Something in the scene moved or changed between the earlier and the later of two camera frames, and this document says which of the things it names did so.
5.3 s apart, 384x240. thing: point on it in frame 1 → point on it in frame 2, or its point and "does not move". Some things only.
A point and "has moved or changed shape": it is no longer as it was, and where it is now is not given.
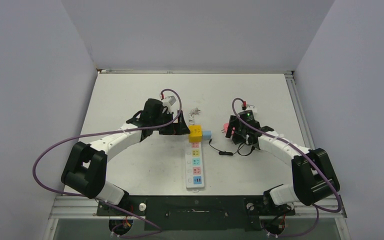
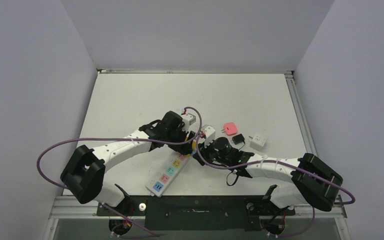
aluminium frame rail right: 300,114 does not move
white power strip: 195,166 → 166,172
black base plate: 195,212 does not move
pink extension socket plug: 226,127 does not move
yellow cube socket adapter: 196,133 has moved or changed shape
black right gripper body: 240,131 → 210,153
